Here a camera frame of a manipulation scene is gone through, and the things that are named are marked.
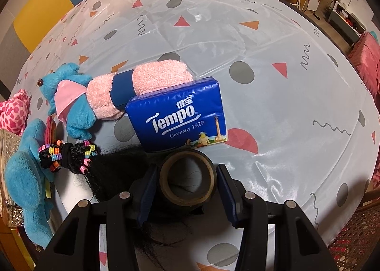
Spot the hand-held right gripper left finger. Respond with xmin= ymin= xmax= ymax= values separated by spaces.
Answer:
xmin=37 ymin=164 xmax=161 ymax=271

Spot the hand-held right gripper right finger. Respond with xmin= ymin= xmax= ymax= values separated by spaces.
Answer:
xmin=216 ymin=163 xmax=339 ymax=271

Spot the dark tape roll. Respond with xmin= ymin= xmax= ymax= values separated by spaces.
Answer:
xmin=159 ymin=149 xmax=219 ymax=208

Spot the black wig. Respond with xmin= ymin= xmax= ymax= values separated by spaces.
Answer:
xmin=71 ymin=146 xmax=190 ymax=271

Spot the blue tissue pack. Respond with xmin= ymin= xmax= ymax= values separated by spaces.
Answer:
xmin=125 ymin=78 xmax=229 ymax=153

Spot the pink rolled towel blue band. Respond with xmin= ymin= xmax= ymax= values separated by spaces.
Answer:
xmin=86 ymin=60 xmax=195 ymax=120

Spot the blue plush toy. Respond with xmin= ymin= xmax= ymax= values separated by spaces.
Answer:
xmin=4 ymin=118 xmax=55 ymax=249

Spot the wicker chair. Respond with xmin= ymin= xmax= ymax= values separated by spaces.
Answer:
xmin=327 ymin=179 xmax=380 ymax=271

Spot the silver ornate box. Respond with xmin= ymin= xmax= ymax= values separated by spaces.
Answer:
xmin=0 ymin=128 xmax=26 ymax=227

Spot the pink spotted plush toy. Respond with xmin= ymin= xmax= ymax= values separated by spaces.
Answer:
xmin=0 ymin=88 xmax=32 ymax=136

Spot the patterned plastic tablecloth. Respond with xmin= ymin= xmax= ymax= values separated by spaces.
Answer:
xmin=15 ymin=0 xmax=380 ymax=271

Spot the pink blanket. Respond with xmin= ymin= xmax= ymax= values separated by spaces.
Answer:
xmin=347 ymin=31 xmax=380 ymax=96

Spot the yellow padded panel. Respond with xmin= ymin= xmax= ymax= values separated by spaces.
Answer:
xmin=13 ymin=0 xmax=75 ymax=52

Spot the bundle of beaded hair ties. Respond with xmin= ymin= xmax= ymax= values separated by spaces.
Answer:
xmin=38 ymin=140 xmax=98 ymax=174

